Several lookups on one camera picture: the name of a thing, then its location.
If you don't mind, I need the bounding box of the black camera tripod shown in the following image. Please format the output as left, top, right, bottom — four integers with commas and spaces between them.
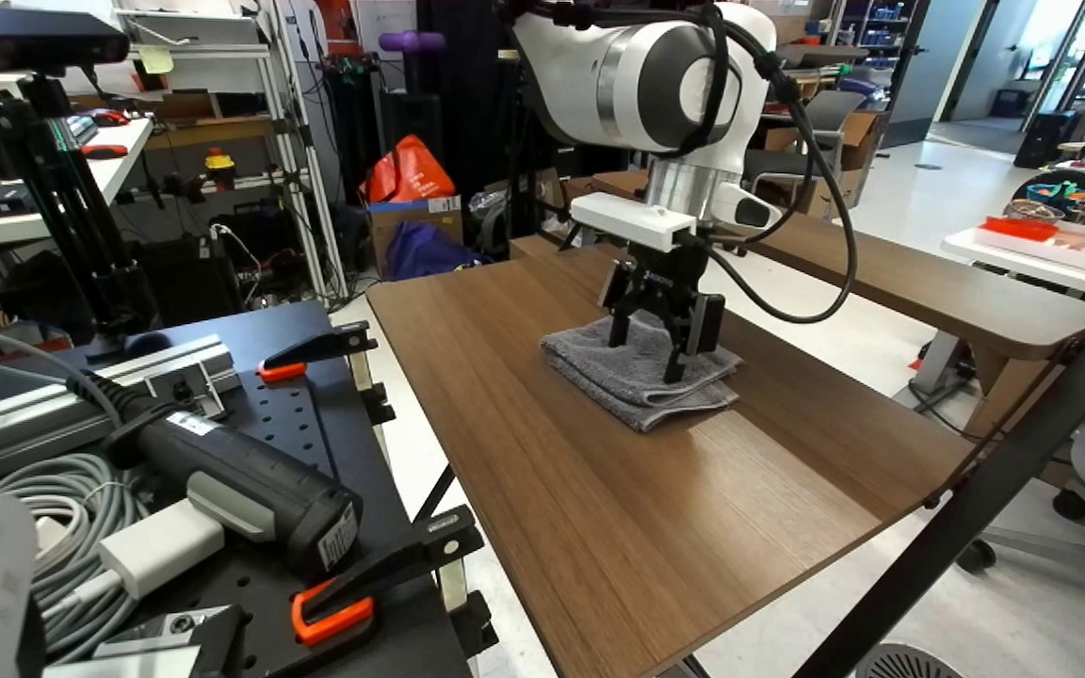
0, 9, 159, 335

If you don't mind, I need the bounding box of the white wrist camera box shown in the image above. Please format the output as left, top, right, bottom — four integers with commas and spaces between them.
569, 191, 697, 253

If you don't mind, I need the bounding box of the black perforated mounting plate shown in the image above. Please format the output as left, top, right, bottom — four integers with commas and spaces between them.
58, 324, 469, 678

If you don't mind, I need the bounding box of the grey towel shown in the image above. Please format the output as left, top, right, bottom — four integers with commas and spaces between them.
541, 313, 742, 433

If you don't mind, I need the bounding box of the near black orange clamp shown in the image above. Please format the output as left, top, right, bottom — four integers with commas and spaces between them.
290, 508, 483, 646

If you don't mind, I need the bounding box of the wooden bench shelf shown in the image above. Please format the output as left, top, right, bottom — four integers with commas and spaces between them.
692, 203, 1085, 433

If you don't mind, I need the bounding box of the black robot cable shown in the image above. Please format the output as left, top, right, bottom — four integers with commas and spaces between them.
527, 0, 858, 326

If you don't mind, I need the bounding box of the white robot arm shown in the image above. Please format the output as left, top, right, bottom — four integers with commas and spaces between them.
507, 0, 780, 384

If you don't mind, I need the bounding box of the black orange clamp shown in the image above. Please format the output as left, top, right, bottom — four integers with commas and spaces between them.
255, 320, 375, 384
290, 508, 483, 646

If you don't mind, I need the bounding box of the white cluttered table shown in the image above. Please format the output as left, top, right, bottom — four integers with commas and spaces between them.
944, 216, 1085, 292

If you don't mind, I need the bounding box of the orange bag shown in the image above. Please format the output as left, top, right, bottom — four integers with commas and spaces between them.
360, 134, 457, 203

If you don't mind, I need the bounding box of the grey coiled cable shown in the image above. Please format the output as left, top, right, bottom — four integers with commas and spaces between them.
0, 448, 142, 672

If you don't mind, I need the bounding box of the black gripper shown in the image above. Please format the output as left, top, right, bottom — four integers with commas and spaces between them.
600, 236, 722, 384

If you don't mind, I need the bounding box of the black handheld device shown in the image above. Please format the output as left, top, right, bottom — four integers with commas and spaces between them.
95, 378, 360, 584

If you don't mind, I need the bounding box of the far black orange clamp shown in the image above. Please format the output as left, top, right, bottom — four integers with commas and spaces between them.
255, 320, 375, 384

